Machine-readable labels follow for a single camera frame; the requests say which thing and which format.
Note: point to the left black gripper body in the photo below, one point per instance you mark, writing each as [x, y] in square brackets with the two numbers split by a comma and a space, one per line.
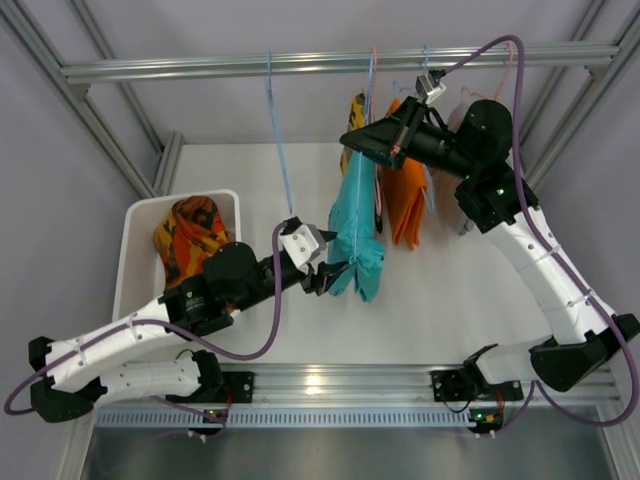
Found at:
[310, 280]

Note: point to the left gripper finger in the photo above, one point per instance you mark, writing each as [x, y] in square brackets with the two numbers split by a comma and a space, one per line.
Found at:
[330, 273]
[328, 235]

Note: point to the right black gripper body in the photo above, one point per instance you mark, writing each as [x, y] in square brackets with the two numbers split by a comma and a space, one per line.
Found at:
[405, 134]

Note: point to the teal trousers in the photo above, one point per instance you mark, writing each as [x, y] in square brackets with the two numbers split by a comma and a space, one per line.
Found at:
[352, 217]

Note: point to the blue wire hanger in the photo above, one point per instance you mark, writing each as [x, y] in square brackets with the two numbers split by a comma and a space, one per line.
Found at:
[358, 190]
[398, 89]
[277, 133]

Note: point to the orange camouflage trousers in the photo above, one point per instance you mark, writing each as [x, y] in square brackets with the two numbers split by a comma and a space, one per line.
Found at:
[190, 233]

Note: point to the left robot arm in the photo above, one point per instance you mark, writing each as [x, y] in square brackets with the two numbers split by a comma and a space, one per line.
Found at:
[160, 350]

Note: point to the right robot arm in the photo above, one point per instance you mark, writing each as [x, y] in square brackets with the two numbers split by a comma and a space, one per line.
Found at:
[585, 331]

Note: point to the green yellow camouflage trousers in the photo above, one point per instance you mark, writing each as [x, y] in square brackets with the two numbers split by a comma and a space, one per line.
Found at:
[358, 118]

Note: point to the beige trousers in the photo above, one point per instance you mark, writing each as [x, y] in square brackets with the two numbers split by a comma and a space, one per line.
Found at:
[448, 210]

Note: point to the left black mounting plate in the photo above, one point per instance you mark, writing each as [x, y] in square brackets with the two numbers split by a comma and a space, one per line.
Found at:
[237, 388]

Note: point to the black mounting plate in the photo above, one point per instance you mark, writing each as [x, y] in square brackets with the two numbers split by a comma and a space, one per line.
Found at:
[237, 388]
[454, 385]

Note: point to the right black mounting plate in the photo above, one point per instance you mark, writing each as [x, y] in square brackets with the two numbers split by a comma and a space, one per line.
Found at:
[454, 385]

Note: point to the white plastic basket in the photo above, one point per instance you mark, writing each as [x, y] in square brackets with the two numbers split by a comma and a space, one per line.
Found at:
[141, 275]

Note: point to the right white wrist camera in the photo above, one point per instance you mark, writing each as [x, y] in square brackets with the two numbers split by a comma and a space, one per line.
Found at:
[429, 86]

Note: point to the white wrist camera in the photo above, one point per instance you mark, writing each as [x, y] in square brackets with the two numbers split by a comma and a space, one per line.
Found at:
[429, 86]
[302, 243]

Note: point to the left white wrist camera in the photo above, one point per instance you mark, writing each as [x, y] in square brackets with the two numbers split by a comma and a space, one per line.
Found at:
[302, 243]

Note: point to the pink wire hanger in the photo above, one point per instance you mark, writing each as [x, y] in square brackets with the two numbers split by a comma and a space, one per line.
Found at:
[465, 92]
[376, 190]

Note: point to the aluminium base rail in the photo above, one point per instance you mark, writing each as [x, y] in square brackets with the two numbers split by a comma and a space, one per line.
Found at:
[284, 385]

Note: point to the white slotted cable duct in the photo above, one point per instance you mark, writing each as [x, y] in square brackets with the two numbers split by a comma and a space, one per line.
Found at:
[245, 418]

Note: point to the aluminium hanging rail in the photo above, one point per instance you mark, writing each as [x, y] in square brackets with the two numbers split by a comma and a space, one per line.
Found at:
[562, 54]

